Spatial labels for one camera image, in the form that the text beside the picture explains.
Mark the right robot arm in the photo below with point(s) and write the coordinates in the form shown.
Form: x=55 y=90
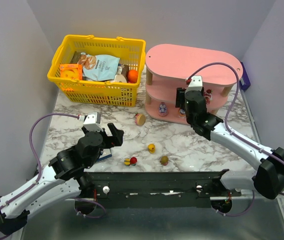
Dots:
x=267 y=176

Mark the dark brown packet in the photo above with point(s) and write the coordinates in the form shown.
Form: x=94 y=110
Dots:
x=75 y=58

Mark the orange fruit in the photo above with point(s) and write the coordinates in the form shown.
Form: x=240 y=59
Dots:
x=132 y=76

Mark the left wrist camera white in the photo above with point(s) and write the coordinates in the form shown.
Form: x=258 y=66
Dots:
x=91 y=122

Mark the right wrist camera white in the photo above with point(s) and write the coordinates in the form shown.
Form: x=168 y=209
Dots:
x=194 y=83

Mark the light blue snack bag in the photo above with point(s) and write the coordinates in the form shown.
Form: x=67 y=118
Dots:
x=100 y=67

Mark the pink three-tier shelf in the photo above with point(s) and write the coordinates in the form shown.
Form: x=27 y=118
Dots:
x=168 y=66

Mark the black mounting rail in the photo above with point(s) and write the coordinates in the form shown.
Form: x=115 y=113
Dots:
x=115 y=190

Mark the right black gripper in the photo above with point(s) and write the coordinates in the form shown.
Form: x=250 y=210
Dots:
x=180 y=97

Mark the strawberry tart toy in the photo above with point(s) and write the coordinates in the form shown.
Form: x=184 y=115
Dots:
x=140 y=119

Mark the red yellow mushroom toy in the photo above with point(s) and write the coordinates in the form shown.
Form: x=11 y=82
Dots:
x=130 y=161

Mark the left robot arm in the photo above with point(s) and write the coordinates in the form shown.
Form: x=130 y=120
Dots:
x=63 y=178

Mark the yellow plastic shopping basket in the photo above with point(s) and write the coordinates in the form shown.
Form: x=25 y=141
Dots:
x=132 y=56

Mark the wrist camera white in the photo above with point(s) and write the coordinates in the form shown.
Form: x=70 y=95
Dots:
x=194 y=83
x=91 y=122

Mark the purple bunny cup toy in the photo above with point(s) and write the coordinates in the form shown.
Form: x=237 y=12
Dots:
x=181 y=113

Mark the white round container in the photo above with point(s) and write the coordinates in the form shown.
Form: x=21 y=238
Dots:
x=120 y=78

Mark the orange snack box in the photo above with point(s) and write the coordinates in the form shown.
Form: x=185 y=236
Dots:
x=71 y=71

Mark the olive brown round toy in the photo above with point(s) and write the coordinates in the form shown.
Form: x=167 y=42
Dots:
x=164 y=160

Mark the yellow duck toy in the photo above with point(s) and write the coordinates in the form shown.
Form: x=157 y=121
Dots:
x=151 y=148

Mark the blue boxed product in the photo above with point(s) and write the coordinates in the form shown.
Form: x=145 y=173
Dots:
x=105 y=154

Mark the purple bunny donut toy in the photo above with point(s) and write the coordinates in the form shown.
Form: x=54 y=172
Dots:
x=162 y=109

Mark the pink strawberry bear toy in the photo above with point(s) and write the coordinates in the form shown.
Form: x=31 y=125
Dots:
x=208 y=96

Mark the purple box behind shelf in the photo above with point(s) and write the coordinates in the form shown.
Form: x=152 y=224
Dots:
x=245 y=81

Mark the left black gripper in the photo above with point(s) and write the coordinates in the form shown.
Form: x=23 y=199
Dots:
x=109 y=139

